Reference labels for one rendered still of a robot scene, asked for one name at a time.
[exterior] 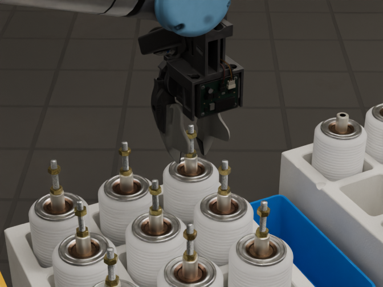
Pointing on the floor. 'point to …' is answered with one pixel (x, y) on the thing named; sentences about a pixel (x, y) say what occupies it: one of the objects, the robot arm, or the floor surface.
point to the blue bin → (310, 246)
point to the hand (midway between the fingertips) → (187, 147)
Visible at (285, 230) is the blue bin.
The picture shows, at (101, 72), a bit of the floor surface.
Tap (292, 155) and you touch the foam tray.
